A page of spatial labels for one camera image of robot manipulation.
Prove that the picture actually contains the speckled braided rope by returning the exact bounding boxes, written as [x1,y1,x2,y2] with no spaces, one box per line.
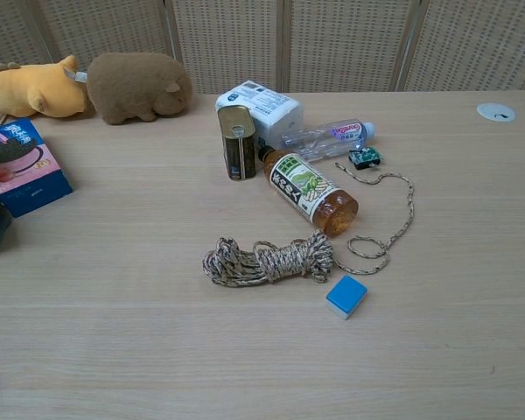
[201,161,416,287]

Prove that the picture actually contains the amber tea bottle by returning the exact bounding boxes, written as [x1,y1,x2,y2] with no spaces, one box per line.
[256,146,360,239]

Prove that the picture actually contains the dark rectangular tin can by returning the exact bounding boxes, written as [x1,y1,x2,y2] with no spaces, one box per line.
[216,105,258,182]

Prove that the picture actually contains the clear plastic water bottle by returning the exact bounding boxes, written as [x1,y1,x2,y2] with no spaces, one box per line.
[280,117,376,164]

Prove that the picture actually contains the white tissue pack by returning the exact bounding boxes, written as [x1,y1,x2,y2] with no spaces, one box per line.
[214,80,305,147]

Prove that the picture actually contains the blue and white block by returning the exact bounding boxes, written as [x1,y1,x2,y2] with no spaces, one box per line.
[325,275,369,322]

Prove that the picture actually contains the woven folding screen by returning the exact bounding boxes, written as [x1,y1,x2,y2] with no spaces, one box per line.
[0,0,525,95]

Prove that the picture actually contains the brown plush animal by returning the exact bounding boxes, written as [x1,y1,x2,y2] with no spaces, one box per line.
[86,52,193,127]

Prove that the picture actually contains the blue and pink box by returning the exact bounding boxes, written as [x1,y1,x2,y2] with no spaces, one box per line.
[0,117,74,219]

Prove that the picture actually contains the yellow plush animal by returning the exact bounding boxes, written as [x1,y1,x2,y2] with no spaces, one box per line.
[0,54,91,119]

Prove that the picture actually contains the round table cable grommet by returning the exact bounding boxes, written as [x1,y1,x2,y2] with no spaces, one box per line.
[476,102,517,123]

